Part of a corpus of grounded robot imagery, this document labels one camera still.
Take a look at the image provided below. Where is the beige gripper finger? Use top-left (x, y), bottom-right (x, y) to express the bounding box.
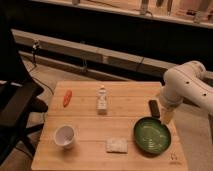
top-left (162, 108), bottom-right (174, 124)

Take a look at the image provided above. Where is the white ceramic cup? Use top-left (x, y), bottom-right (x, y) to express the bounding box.
top-left (54, 125), bottom-right (75, 149)

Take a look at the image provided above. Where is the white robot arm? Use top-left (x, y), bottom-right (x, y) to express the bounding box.
top-left (159, 61), bottom-right (213, 124)

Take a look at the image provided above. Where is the green bowl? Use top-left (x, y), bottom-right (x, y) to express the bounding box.
top-left (133, 117), bottom-right (171, 155)

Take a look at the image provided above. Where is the small white bottle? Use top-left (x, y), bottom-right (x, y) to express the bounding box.
top-left (97, 85), bottom-right (107, 115)

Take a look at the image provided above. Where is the orange carrot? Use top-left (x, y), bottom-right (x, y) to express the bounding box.
top-left (63, 90), bottom-right (72, 107)

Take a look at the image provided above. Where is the black office chair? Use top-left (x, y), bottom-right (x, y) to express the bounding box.
top-left (0, 9), bottom-right (48, 166)

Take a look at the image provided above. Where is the black cable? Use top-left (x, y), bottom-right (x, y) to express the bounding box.
top-left (20, 41), bottom-right (55, 96)

